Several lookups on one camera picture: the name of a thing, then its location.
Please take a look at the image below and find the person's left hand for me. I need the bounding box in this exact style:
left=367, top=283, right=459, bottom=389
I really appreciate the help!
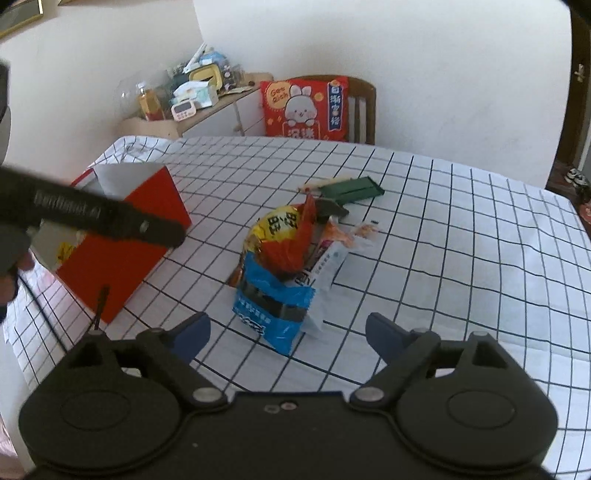
left=0, top=251, right=35, bottom=322

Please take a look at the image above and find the grey lamp head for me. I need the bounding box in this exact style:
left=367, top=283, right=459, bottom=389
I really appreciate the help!
left=0, top=62, right=11, bottom=163

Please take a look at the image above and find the orange brown snack bag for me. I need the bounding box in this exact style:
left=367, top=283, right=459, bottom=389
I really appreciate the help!
left=226, top=252, right=247, bottom=287

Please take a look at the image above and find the blue snack packet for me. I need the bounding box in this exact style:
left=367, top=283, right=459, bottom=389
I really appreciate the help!
left=232, top=252, right=315, bottom=356

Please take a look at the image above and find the white orange snack packet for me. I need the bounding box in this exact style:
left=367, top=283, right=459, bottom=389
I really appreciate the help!
left=293, top=216, right=379, bottom=336

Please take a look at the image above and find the yellow red snack bag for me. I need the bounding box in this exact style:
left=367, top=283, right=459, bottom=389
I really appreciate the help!
left=242, top=195, right=317, bottom=279

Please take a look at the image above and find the orange drink bottle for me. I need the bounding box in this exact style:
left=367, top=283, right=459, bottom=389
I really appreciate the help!
left=137, top=82, right=165, bottom=121

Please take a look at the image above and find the white checked tablecloth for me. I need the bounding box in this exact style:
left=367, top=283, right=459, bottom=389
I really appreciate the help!
left=2, top=134, right=591, bottom=480

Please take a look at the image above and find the black snack packet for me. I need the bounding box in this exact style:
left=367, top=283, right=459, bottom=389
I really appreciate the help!
left=315, top=197, right=349, bottom=222

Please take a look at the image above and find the green snack packet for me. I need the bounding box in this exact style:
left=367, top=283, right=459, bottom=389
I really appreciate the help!
left=320, top=176, right=385, bottom=205

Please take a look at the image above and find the pink digital timer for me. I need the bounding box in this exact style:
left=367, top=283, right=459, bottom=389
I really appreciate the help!
left=170, top=100, right=197, bottom=122

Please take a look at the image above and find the beige sausage stick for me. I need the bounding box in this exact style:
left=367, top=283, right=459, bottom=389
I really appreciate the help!
left=297, top=175, right=353, bottom=193

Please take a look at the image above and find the tissue box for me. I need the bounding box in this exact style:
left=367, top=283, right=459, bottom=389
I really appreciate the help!
left=170, top=81, right=219, bottom=110

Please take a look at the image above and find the yellow box on cabinet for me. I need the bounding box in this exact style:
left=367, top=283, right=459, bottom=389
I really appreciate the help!
left=188, top=63, right=223, bottom=91

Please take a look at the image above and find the wooden side cabinet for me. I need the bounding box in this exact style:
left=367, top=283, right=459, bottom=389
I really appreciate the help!
left=117, top=73, right=273, bottom=140

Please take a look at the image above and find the red rabbit cushion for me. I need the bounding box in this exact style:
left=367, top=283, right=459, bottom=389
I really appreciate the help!
left=260, top=77, right=349, bottom=141

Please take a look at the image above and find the wooden chair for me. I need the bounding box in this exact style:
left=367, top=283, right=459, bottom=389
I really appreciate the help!
left=290, top=74, right=378, bottom=146

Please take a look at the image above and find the black cable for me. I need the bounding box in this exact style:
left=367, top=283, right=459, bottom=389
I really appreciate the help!
left=15, top=271, right=110, bottom=356

